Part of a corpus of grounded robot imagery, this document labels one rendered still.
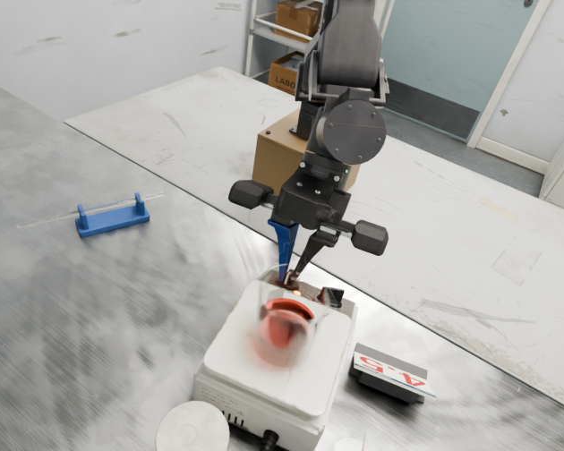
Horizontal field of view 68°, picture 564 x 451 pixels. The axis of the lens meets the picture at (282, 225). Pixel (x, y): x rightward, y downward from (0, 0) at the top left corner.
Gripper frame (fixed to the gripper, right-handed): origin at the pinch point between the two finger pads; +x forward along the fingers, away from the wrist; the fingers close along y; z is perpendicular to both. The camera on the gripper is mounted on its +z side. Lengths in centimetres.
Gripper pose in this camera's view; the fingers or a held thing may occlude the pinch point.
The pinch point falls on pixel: (294, 256)
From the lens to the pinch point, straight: 50.4
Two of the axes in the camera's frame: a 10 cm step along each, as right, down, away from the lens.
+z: -2.3, 1.1, -9.7
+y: 9.2, 3.4, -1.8
